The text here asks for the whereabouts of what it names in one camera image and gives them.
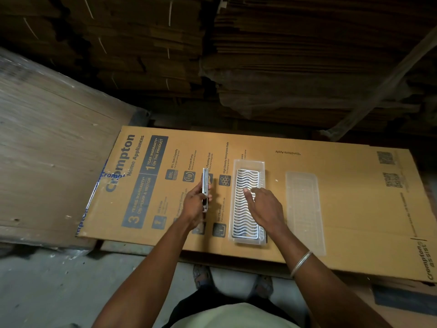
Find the person's left hand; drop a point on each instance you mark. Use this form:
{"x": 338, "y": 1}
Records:
{"x": 193, "y": 210}

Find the person's right hand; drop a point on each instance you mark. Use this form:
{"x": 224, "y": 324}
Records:
{"x": 268, "y": 213}

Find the person's right thumb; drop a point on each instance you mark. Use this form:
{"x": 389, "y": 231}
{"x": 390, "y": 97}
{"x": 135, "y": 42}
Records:
{"x": 248, "y": 198}

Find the person's left thumb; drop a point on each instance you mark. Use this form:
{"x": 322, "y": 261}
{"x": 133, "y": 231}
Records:
{"x": 200, "y": 188}

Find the slim metal grille piece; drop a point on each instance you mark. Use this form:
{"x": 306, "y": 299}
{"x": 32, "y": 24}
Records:
{"x": 205, "y": 177}

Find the white wavy metal grille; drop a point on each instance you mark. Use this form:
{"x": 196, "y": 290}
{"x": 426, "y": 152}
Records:
{"x": 240, "y": 215}

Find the person's left forearm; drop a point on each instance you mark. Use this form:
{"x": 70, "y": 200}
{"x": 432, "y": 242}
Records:
{"x": 150, "y": 273}

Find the person's right forearm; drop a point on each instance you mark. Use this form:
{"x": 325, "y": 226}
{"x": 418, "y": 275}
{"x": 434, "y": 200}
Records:
{"x": 324, "y": 286}

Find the clear plastic tray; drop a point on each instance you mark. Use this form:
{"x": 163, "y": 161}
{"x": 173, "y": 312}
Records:
{"x": 234, "y": 165}
{"x": 304, "y": 211}

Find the person's left sandal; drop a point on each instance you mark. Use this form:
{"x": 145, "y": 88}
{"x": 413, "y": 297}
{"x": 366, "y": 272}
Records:
{"x": 202, "y": 274}

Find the person's sandal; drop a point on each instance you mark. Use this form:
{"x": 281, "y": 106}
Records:
{"x": 263, "y": 286}
{"x": 202, "y": 274}

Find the person's right sandal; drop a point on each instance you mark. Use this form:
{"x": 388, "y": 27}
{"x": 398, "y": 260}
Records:
{"x": 263, "y": 286}

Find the printed flattened cardboard box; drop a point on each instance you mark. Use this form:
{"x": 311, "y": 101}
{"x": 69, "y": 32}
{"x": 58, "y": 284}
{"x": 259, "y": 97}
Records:
{"x": 355, "y": 208}

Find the dark trousers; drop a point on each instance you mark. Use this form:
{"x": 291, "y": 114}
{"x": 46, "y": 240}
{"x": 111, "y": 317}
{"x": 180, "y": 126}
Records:
{"x": 198, "y": 304}

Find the pale green shirt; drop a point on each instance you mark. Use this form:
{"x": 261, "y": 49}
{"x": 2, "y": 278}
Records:
{"x": 235, "y": 317}

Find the plain cardboard sheet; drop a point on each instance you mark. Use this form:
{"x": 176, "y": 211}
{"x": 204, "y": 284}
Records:
{"x": 362, "y": 297}

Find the tall stack of flattened cartons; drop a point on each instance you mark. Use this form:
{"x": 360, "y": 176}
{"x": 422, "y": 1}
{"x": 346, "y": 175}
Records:
{"x": 307, "y": 58}

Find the plastic-wrapped cardboard stack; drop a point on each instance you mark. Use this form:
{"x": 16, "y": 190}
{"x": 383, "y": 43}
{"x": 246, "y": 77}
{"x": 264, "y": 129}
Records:
{"x": 51, "y": 150}

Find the dark stack of flattened cartons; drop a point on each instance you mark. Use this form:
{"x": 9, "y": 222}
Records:
{"x": 119, "y": 47}

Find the translucent plastic strip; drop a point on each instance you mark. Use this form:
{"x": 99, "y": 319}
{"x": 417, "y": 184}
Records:
{"x": 385, "y": 88}

